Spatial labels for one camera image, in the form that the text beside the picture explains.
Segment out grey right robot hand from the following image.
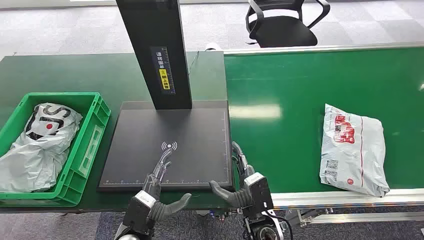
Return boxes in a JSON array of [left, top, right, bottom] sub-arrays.
[[209, 141, 256, 209]]

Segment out black office chair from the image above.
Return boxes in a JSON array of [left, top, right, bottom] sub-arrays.
[[245, 0, 331, 49]]

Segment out white package with red print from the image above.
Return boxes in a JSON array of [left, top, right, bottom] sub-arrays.
[[319, 103, 391, 198]]

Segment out white package with black print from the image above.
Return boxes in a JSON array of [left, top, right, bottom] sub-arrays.
[[0, 102, 84, 194]]

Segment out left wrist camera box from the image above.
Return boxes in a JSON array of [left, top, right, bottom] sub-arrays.
[[123, 190, 157, 234]]

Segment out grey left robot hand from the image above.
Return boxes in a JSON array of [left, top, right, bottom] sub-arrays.
[[142, 148, 193, 222]]

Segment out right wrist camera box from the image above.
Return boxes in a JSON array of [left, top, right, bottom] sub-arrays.
[[244, 172, 275, 218]]

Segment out green plastic crate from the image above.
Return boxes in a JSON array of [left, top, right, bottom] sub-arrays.
[[0, 92, 112, 208]]

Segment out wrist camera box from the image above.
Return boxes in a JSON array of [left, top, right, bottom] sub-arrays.
[[123, 190, 157, 234], [244, 172, 275, 218]]

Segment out thin black cable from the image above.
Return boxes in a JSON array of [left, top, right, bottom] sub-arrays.
[[187, 50, 201, 77]]

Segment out black label sticker with yellow patch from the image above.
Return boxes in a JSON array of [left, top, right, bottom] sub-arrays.
[[150, 46, 177, 96]]

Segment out green conveyor belt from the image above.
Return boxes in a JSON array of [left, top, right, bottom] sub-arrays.
[[224, 46, 424, 195]]

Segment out aluminium conveyor frame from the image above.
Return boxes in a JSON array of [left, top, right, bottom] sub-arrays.
[[223, 41, 424, 229]]

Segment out black inbound scanner machine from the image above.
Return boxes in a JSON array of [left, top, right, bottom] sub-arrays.
[[97, 0, 236, 193]]

